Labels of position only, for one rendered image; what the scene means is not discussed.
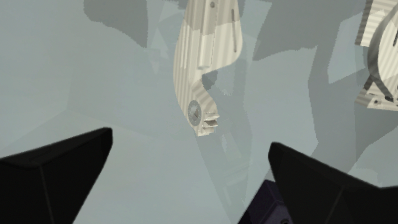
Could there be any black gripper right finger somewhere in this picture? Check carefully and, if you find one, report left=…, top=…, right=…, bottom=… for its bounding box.
left=268, top=142, right=398, bottom=224

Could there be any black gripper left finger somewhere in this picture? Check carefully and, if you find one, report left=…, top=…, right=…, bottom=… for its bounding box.
left=0, top=127, right=113, bottom=224

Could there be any cream curved jaw piece with gear teeth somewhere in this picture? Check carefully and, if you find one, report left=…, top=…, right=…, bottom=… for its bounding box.
left=173, top=0, right=242, bottom=136

